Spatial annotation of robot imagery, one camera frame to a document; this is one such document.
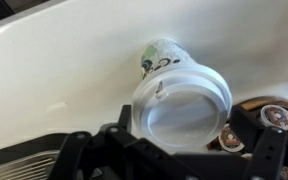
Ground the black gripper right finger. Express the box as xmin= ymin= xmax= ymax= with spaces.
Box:
xmin=230 ymin=105 xmax=288 ymax=180

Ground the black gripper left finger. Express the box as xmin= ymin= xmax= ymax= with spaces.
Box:
xmin=48 ymin=104 xmax=198 ymax=180

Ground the white plastic cup lid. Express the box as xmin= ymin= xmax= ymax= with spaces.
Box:
xmin=131 ymin=62 xmax=234 ymax=150

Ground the wooden bowl of coffee pods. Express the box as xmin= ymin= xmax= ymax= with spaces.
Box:
xmin=207 ymin=95 xmax=288 ymax=180

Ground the black Keurig coffee machine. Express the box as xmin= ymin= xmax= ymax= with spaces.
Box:
xmin=0 ymin=132 xmax=72 ymax=180

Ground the printed paper coffee cup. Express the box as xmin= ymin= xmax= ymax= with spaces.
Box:
xmin=140 ymin=37 xmax=197 ymax=82

